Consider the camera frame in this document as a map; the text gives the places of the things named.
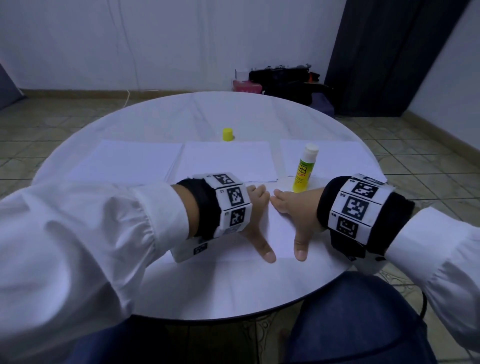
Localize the person's left hand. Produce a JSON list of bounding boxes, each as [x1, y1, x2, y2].
[[240, 183, 277, 264]]

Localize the person's right hand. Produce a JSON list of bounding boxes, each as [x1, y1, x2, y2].
[[270, 187, 328, 262]]

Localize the single white paper sheet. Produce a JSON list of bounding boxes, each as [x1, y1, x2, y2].
[[202, 183, 335, 264], [172, 141, 279, 185]]

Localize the yellow glue stick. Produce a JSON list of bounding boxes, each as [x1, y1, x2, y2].
[[292, 144, 321, 193]]

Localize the white paper stack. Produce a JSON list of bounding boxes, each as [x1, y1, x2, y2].
[[66, 139, 185, 185], [279, 138, 385, 181]]

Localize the person's left forearm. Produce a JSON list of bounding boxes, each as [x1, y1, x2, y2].
[[0, 180, 200, 361]]

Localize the person's right forearm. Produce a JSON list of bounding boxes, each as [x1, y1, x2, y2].
[[386, 206, 480, 354]]

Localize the person's legs in blue jeans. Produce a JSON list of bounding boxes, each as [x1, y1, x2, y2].
[[63, 271, 438, 364]]

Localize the black left wristband with markers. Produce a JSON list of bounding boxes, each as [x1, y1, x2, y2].
[[176, 172, 253, 241]]

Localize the black wristband with markers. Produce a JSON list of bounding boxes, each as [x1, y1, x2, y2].
[[176, 172, 253, 241], [315, 173, 416, 260]]

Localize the black right wristband with markers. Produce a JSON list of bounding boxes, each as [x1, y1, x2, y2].
[[315, 173, 416, 260]]

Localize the blue suitcase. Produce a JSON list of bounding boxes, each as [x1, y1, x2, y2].
[[309, 91, 336, 117]]

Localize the pink box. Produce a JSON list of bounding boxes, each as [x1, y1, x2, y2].
[[232, 78, 264, 94]]

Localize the black bag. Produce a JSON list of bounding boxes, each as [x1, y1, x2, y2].
[[249, 63, 327, 102]]

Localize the black wardrobe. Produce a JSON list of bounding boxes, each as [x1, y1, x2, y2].
[[324, 0, 470, 118]]

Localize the grey door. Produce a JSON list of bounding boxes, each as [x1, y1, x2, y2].
[[0, 63, 24, 111]]

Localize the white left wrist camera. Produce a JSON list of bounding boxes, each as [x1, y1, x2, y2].
[[171, 236, 215, 264]]

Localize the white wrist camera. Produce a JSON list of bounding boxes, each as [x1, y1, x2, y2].
[[348, 255, 387, 277], [171, 236, 215, 264]]

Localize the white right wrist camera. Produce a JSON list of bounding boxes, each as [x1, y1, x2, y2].
[[348, 255, 387, 277]]

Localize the black right camera cable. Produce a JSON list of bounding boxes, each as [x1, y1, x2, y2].
[[378, 273, 429, 320]]

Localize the white wall cable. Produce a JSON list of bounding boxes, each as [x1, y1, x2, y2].
[[108, 0, 140, 106]]

